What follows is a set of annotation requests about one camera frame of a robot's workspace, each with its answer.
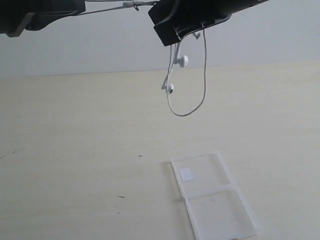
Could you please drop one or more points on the clear plastic storage case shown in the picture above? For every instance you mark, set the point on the clear plastic storage case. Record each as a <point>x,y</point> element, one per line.
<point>215,204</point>

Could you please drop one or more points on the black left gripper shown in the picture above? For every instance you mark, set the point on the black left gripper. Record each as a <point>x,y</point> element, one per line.
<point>16,15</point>

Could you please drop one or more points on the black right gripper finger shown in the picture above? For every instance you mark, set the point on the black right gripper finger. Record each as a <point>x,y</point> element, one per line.
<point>203,14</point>
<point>174,12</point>

